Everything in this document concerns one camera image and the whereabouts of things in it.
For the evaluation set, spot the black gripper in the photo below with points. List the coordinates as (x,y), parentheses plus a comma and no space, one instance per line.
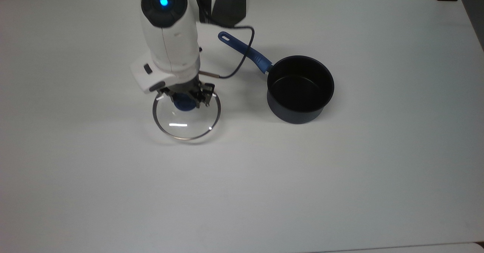
(181,86)

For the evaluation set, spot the glass lid with blue knob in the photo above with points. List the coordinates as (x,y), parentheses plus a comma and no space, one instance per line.
(185,122)

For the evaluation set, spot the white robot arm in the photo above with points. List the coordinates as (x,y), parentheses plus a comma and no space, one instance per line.
(170,37)

